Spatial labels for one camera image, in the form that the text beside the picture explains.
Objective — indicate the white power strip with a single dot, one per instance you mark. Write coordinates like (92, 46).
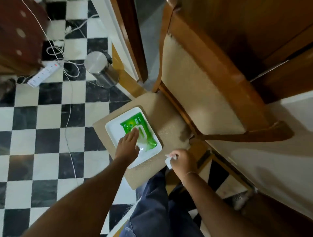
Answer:
(44, 74)

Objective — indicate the wooden chair with beige cushions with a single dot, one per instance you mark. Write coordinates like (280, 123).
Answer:
(205, 90)

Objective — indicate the person's blue jeans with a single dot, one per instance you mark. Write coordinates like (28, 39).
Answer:
(156, 210)

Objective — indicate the person's left forearm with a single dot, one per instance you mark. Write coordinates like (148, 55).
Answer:
(83, 202)

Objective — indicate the person's right forearm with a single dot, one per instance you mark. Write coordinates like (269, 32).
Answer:
(215, 210)

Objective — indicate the white wet wipe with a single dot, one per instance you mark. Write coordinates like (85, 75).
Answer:
(168, 161)

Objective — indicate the person's right fingers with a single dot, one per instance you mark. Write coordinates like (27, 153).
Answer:
(174, 156)

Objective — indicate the steel pedal trash bin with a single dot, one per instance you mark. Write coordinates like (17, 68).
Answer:
(101, 69)

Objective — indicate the dark red dotted furniture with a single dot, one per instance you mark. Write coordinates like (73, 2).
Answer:
(20, 34)

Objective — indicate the green wet wipes packet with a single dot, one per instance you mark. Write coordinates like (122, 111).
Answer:
(146, 139)

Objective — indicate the white rectangular tray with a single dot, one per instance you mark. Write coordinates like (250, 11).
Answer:
(115, 129)

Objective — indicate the person's left fingers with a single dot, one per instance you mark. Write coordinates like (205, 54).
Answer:
(132, 135)

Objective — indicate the person's left hand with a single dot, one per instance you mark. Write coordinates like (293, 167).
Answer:
(127, 150)

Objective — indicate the dark wooden door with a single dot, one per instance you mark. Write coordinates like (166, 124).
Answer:
(130, 36)

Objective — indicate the brown wooden cabinet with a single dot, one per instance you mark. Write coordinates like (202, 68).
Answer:
(256, 36)

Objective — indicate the person's right hand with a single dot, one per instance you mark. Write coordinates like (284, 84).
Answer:
(184, 162)

